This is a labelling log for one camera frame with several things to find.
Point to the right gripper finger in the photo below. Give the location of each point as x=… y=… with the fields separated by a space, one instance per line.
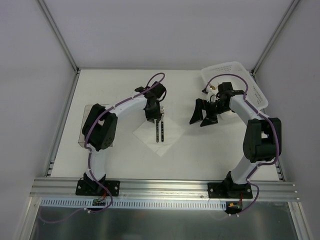
x=197 y=115
x=209 y=119

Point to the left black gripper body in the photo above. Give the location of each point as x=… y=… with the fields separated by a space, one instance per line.
x=155 y=116

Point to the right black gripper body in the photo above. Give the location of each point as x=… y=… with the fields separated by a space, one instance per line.
x=208 y=109

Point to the black handled steel fork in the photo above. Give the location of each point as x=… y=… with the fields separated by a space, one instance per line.
x=162 y=111

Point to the black handled steel spoon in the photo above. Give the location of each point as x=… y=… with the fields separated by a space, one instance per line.
x=157 y=130

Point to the white paper napkin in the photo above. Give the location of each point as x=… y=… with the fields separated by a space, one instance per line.
x=146 y=133

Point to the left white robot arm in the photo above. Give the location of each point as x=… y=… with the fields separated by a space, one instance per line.
x=99 y=129

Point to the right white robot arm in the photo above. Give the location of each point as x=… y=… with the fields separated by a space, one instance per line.
x=261 y=145

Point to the white perforated plastic basket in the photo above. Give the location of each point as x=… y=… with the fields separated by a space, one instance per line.
x=235 y=73

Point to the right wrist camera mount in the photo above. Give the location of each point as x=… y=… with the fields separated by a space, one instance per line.
x=211 y=95

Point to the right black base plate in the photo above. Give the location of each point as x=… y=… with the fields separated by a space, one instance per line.
x=219 y=190

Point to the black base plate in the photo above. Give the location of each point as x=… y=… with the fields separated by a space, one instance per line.
x=91 y=188
x=219 y=190

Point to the aluminium mounting rail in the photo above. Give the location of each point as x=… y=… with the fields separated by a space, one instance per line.
x=145 y=189

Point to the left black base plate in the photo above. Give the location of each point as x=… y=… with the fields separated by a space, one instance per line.
x=91 y=188

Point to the white slotted cable duct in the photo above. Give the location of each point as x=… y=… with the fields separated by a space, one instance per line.
x=149 y=204

